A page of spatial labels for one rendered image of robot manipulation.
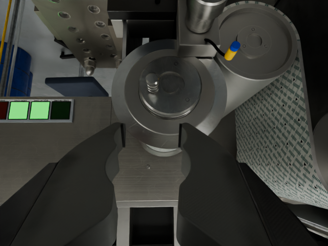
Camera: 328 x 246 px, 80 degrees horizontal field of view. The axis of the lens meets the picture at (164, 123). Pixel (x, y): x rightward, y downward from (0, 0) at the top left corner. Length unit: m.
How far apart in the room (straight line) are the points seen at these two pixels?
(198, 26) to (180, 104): 0.09
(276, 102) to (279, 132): 0.05
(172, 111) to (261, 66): 0.15
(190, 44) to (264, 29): 0.13
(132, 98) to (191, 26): 0.11
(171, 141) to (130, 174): 0.35
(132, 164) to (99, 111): 0.19
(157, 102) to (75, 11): 0.33
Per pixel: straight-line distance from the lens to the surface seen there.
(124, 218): 0.60
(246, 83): 0.30
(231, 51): 0.22
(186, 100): 0.23
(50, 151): 0.65
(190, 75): 0.24
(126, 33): 0.30
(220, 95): 0.26
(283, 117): 0.35
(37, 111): 0.68
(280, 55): 0.33
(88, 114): 0.62
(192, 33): 0.26
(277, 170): 0.37
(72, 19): 0.53
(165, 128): 0.24
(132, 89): 0.25
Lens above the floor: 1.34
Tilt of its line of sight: 12 degrees down
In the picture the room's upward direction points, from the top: 179 degrees clockwise
